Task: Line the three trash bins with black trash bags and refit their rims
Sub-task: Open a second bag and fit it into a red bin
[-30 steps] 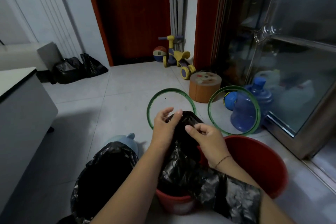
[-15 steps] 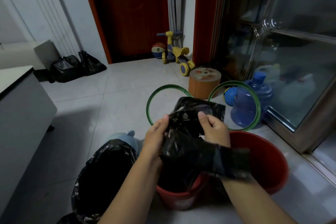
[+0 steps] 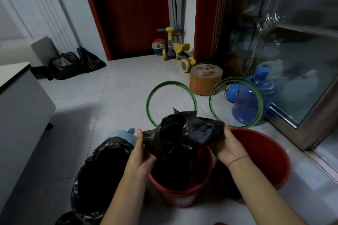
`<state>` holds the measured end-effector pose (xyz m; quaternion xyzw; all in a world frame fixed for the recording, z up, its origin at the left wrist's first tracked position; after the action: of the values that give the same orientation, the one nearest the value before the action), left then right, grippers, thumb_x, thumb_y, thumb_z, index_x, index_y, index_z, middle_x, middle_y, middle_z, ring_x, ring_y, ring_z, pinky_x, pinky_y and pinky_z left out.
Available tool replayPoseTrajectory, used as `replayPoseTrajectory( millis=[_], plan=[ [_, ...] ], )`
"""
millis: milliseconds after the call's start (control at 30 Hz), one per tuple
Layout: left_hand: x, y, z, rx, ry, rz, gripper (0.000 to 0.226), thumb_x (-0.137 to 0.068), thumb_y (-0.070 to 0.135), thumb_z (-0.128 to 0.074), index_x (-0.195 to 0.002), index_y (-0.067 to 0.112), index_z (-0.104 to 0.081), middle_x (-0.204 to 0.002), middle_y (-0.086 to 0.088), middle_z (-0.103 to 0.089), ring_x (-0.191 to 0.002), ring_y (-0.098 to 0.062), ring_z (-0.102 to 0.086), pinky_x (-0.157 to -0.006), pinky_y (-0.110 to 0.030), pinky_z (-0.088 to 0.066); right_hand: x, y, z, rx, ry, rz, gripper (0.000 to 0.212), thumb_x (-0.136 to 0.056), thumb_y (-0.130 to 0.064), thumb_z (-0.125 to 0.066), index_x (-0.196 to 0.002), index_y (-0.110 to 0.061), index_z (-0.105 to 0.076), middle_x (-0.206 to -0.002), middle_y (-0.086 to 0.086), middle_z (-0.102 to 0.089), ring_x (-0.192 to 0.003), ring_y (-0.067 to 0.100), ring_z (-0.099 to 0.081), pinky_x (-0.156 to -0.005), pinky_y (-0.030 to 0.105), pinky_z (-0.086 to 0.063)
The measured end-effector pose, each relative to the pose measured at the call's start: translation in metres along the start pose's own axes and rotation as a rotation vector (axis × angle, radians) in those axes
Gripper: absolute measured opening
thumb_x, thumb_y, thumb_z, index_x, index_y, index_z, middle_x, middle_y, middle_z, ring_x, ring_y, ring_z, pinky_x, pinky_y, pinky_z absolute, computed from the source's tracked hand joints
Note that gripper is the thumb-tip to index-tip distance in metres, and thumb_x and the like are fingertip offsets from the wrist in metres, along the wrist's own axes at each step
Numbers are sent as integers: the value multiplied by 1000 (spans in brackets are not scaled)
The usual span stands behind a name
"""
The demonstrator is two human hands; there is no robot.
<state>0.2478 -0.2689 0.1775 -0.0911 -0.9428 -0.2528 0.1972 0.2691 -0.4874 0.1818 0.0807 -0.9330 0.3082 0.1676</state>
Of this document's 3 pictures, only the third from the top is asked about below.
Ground person's left hand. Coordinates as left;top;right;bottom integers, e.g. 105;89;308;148
124;136;157;177

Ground person's right hand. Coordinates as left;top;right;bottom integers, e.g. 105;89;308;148
210;121;250;167

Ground black plastic trash bag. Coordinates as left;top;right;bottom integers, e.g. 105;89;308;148
143;107;226;191

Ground person's right forearm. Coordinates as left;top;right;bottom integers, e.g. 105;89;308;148
227;155;309;225

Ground person's left forearm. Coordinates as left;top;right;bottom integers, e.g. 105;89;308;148
100;170;149;225

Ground blue and yellow ball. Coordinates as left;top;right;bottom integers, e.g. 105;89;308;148
225;83;240;103

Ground blue water jug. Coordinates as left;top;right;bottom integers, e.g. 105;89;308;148
232;67;276;125

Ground large red plastic bucket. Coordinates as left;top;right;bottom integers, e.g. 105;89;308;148
229;127;292;190

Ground orange round stool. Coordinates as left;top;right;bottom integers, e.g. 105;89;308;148
189;64;224;97

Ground bin lined with black bag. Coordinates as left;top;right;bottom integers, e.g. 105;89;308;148
55;137;135;225

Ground small red plastic bucket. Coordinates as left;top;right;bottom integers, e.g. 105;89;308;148
148;145;214;208

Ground yellow kids scooter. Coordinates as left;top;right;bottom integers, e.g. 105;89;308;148
157;27;196;73

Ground full black garbage bag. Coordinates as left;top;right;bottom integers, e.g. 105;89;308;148
77;47;107;73
47;52;83;81

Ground multicolour basketball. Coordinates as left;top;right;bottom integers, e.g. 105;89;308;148
152;38;167;56

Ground glass sliding door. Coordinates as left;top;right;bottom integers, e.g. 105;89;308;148
211;0;338;151

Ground grey cabinet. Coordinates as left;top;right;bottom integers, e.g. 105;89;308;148
0;62;56;209

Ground red wooden door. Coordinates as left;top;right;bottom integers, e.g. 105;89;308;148
78;0;170;61

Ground red string bracelet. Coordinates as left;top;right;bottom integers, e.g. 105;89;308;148
227;155;250;168

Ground green plastic ring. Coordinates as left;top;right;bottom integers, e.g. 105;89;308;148
146;81;198;128
209;77;264;129

